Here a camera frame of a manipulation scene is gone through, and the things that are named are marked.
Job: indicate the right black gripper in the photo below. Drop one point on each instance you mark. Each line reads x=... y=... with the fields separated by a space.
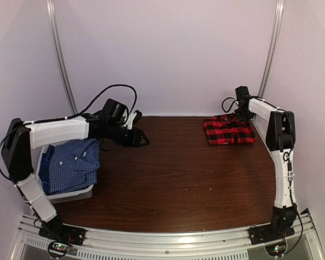
x=241 y=118

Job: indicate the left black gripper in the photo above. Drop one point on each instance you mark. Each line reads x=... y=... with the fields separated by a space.
x=134 y=140

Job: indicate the red black plaid shirt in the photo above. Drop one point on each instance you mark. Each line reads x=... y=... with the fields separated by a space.
x=227 y=129

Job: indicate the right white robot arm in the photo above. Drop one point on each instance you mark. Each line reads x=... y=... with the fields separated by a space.
x=276 y=127

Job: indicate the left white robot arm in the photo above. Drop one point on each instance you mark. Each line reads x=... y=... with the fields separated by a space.
x=23 y=137

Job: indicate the blue checkered shirt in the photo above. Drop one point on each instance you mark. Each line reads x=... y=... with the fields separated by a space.
x=70 y=166

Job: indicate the white plastic laundry basket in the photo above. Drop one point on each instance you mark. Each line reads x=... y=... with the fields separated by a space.
x=63 y=197

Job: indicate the left circuit board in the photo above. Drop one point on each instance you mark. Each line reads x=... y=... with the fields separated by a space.
x=57 y=249

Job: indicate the circuit board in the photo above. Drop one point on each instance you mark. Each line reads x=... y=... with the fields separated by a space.
x=57 y=249
x=276 y=249

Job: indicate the right circuit board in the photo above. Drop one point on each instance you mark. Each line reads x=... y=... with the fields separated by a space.
x=276 y=249

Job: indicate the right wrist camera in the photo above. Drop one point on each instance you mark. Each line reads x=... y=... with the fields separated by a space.
x=242 y=92

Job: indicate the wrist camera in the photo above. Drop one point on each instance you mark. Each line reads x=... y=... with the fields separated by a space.
x=242 y=92
x=113 y=112

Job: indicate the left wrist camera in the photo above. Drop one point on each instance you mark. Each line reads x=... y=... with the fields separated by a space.
x=113 y=112

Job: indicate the right aluminium corner post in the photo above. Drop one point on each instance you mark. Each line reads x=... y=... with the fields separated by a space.
x=274 y=39

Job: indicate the aluminium corner post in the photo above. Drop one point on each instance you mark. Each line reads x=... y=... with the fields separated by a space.
x=274 y=39
x=59 y=54

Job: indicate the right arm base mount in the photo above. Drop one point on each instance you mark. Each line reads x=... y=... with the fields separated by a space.
x=281 y=224

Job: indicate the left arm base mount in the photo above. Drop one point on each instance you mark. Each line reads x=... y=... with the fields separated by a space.
x=56 y=230

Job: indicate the front aluminium frame rail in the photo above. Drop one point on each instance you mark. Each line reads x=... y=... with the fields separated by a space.
x=219 y=244

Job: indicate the left aluminium corner post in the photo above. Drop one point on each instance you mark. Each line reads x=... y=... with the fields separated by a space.
x=59 y=54

